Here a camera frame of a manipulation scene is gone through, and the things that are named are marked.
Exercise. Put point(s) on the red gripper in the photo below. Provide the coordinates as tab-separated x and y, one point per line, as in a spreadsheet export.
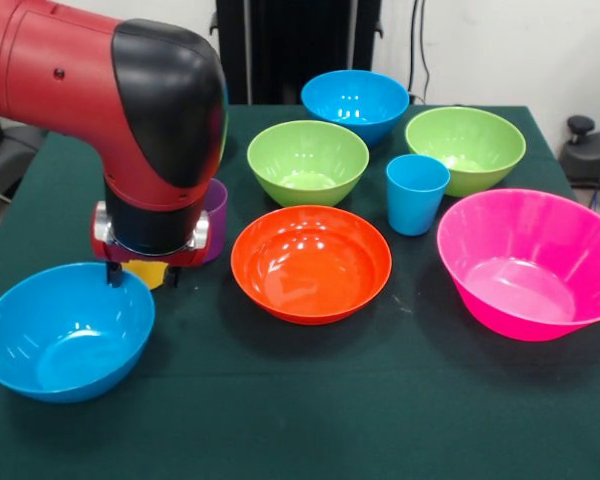
190	255

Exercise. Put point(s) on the yellow cup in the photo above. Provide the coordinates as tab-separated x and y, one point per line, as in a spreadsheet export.
147	272

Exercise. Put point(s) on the purple cup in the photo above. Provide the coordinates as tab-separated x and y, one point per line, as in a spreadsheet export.
217	220

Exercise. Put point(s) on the light blue bowl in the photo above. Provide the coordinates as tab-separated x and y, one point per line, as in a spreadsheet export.
355	100
65	340

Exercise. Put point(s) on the orange bowl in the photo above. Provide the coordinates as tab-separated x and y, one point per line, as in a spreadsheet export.
310	275

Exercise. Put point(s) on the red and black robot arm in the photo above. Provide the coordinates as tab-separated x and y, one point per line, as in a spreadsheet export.
80	100

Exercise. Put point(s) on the green bowl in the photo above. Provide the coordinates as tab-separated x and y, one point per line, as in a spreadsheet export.
465	145
307	165

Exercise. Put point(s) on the dark green table cloth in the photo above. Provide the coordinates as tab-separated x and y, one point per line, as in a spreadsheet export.
300	400

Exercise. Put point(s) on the light blue cup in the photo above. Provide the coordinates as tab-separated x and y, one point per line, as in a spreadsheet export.
415	200

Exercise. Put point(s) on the pink bowl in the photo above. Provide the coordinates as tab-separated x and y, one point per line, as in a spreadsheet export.
525	280

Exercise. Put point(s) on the black pedestal leg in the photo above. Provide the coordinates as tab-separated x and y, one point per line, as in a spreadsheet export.
5	155
590	160

